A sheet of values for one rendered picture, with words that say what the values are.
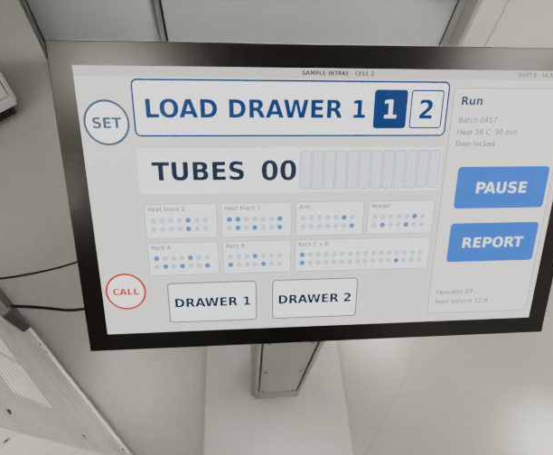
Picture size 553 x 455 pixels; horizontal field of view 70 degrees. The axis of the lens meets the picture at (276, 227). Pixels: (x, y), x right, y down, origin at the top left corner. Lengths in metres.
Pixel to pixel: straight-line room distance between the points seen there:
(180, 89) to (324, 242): 0.20
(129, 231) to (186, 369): 1.08
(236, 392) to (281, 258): 1.01
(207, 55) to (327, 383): 1.19
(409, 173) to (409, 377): 1.18
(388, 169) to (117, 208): 0.27
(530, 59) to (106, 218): 0.44
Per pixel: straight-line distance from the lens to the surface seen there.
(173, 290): 0.44
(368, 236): 0.43
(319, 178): 0.40
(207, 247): 0.41
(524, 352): 1.77
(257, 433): 1.38
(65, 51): 0.42
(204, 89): 0.39
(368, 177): 0.41
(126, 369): 1.51
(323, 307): 0.45
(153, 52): 0.40
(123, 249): 0.43
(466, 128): 0.45
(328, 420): 1.40
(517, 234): 0.50
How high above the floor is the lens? 1.40
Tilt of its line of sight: 56 degrees down
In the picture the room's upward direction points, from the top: 6 degrees clockwise
